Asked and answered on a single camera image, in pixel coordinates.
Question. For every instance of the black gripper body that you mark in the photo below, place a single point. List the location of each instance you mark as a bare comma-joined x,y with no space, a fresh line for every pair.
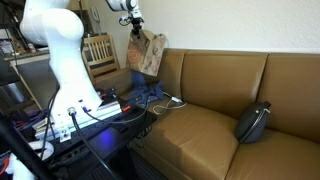
136,16

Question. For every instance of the brown paper bag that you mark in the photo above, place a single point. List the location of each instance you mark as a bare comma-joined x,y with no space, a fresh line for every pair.
146,53

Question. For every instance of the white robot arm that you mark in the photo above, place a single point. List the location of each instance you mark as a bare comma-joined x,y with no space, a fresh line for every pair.
63,50

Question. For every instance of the blue denim jeans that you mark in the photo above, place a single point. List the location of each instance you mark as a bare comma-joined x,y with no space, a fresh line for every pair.
146,91

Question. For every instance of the brown leather couch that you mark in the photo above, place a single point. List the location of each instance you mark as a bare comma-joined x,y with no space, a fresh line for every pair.
200,146

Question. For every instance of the wooden slat chair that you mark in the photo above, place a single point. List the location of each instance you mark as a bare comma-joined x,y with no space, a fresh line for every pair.
98,56

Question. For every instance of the black orange clamp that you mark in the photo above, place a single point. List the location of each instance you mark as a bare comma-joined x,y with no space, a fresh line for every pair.
126,108
103,96

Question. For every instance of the grey desk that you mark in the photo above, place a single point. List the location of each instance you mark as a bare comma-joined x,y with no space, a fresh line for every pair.
30,66

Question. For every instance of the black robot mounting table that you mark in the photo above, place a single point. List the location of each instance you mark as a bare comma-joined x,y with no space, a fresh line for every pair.
113,140

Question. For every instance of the black round zipper case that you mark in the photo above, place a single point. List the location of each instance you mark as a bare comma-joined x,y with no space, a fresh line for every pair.
251,125

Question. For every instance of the black tripod pole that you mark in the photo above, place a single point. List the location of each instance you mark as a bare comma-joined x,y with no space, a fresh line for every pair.
20,150

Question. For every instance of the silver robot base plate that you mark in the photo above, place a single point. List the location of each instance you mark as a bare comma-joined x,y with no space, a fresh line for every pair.
103,111

